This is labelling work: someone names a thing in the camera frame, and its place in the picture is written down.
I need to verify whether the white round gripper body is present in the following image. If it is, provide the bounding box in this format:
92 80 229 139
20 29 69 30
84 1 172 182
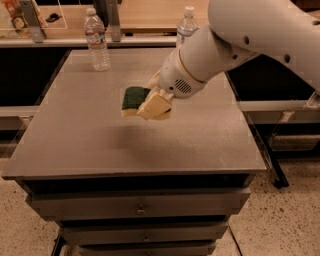
159 49 206 99

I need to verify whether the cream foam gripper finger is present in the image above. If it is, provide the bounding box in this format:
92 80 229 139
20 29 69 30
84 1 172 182
146 71 160 89
137 89 173 120

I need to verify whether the green and yellow sponge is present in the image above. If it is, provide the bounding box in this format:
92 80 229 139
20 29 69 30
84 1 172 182
121 86 160 117

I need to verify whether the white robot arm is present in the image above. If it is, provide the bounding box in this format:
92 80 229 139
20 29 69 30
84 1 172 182
137 0 320 120

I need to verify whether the clear bottle white label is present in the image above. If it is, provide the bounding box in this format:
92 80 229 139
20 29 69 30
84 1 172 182
176 6 198 47

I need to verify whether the wooden shelf with metal posts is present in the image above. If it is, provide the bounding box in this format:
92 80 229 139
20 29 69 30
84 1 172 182
0 0 320 48

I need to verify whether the clear bottle red label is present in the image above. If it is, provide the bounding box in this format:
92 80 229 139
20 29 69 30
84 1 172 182
84 7 110 71

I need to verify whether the grey drawer cabinet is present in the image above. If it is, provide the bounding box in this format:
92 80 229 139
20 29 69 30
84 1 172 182
1 46 268 256

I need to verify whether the top grey drawer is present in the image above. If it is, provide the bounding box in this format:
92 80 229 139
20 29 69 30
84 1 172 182
29 188 250 221

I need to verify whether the grey drawer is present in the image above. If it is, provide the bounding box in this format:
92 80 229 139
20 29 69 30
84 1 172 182
79 241 216 256
29 188 250 221
61 222 227 245

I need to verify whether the small black object on shelf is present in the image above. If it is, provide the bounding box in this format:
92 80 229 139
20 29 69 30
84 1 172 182
46 13 62 23

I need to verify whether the middle grey drawer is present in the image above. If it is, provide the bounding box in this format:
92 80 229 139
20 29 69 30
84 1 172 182
61 222 227 245

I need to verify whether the colourful box on shelf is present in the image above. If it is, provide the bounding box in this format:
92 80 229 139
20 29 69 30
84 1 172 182
0 0 47 42

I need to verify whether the bottom grey drawer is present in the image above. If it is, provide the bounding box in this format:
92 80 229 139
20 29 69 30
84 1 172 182
79 241 216 256

